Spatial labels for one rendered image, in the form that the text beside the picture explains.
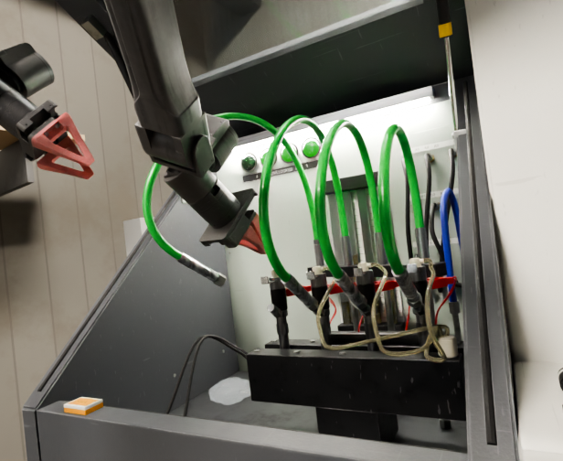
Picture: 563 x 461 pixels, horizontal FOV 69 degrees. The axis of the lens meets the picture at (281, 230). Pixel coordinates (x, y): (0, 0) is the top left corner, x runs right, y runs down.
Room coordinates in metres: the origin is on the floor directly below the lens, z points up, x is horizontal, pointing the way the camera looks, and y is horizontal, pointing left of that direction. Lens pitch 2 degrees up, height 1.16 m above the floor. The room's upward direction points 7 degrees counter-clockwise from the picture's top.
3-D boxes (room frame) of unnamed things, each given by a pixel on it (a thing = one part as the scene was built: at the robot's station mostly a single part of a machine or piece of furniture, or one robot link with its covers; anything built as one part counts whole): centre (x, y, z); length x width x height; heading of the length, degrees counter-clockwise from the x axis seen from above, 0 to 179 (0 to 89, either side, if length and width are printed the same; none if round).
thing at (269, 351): (0.67, -0.09, 0.91); 0.34 x 0.10 x 0.15; 62
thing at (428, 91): (0.96, -0.11, 1.43); 0.54 x 0.03 x 0.02; 62
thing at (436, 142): (0.84, -0.32, 1.20); 0.13 x 0.03 x 0.31; 62
